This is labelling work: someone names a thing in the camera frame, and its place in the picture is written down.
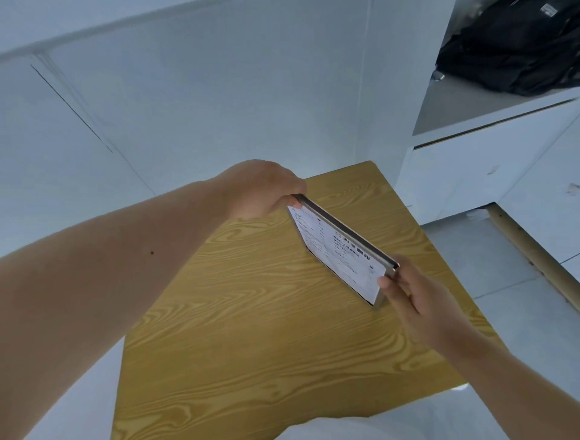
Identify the person's left hand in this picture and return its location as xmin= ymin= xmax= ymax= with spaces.
xmin=217 ymin=160 xmax=308 ymax=222

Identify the person's right hand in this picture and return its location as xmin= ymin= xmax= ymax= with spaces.
xmin=377 ymin=256 xmax=482 ymax=361

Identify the box with white label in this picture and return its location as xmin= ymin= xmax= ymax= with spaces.
xmin=287 ymin=194 xmax=401 ymax=307

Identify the person's left forearm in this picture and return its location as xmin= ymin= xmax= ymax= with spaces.
xmin=0 ymin=180 xmax=234 ymax=440

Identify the person's right forearm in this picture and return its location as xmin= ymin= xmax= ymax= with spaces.
xmin=442 ymin=327 xmax=580 ymax=440

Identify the person's white clothing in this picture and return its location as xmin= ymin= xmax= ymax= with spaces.
xmin=275 ymin=383 xmax=510 ymax=440

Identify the white cabinet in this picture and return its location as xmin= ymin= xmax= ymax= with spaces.
xmin=393 ymin=86 xmax=580 ymax=266

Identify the black bag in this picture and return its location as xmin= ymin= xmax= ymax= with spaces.
xmin=435 ymin=0 xmax=580 ymax=97

